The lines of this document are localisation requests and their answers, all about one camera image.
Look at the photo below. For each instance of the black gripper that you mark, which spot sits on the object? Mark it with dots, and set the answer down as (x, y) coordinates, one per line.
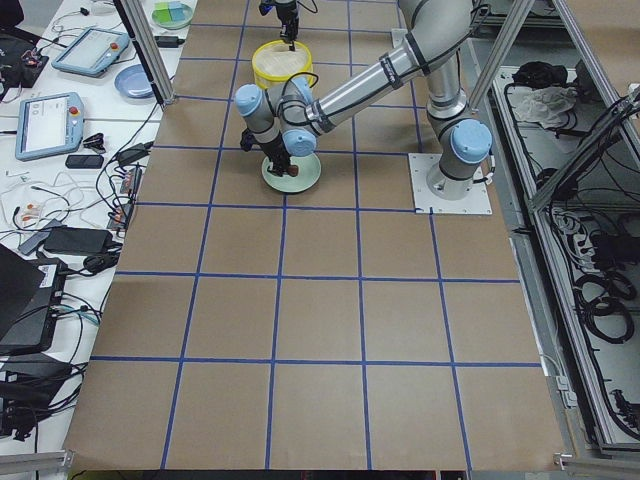
(285, 11)
(274, 150)

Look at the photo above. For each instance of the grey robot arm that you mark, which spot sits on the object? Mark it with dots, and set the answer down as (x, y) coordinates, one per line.
(276, 2)
(285, 121)

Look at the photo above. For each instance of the yellow bamboo steamer basket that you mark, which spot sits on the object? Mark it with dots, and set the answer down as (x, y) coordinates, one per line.
(276, 61)

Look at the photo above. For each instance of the green bowl with sponges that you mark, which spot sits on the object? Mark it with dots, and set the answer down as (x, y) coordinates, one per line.
(172, 15)

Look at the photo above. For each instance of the black power adapter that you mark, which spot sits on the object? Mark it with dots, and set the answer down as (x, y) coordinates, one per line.
(166, 41)

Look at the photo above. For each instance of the blue plate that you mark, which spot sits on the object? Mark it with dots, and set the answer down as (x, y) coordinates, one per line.
(132, 82)

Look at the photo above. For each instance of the blue teach pendant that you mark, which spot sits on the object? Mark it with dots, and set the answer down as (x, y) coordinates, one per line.
(92, 52)
(48, 126)

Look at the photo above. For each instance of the black laptop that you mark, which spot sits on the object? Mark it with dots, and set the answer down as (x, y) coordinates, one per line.
(30, 292)

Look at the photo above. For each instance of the aluminium frame post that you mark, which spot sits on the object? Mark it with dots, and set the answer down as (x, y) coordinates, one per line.
(136, 24)

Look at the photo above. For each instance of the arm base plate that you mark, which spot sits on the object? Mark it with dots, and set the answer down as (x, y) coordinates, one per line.
(434, 193)

